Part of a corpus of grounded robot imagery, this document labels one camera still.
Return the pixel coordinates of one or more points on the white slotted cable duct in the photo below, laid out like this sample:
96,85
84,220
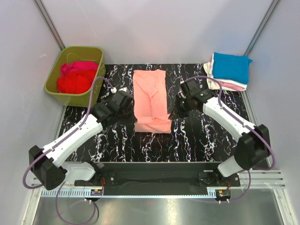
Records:
109,192

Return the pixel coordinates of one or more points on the corner aluminium post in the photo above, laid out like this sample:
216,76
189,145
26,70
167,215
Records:
263,23
49,23

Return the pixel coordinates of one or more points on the red t shirt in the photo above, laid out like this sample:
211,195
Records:
76,82

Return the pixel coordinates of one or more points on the left small controller board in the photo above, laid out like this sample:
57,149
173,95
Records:
97,191

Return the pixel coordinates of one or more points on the right corner aluminium post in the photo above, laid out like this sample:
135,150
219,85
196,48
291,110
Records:
263,23

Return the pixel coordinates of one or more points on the magenta t shirt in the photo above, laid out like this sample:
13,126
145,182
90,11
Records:
77,66

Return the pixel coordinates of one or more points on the olive green plastic bin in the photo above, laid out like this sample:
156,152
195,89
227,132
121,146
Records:
69,55

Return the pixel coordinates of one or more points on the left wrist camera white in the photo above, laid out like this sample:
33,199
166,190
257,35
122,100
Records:
115,90

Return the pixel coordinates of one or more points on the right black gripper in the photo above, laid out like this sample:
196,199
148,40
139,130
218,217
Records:
176,112

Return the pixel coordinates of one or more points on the aluminium frame rail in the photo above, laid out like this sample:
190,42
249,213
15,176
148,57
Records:
259,179

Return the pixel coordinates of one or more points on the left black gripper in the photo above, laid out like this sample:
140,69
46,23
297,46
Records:
132,117

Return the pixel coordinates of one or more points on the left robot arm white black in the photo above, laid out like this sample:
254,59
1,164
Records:
49,164

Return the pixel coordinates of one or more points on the light pink folded t shirt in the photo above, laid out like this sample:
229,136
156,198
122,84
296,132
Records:
231,86

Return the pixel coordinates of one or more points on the small controller board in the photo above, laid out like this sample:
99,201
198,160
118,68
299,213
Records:
225,193
97,191

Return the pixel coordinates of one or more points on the right small controller board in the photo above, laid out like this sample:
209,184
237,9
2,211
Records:
225,193

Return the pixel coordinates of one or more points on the salmon pink t shirt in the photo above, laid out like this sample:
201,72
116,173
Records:
150,102

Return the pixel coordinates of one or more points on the cream folded t shirt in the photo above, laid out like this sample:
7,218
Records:
212,83

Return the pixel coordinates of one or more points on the white folded t shirt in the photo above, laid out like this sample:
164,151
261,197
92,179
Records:
228,81

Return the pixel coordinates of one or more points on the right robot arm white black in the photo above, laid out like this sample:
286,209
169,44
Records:
253,142

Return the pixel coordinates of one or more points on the left corner aluminium post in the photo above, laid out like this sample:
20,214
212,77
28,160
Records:
49,23

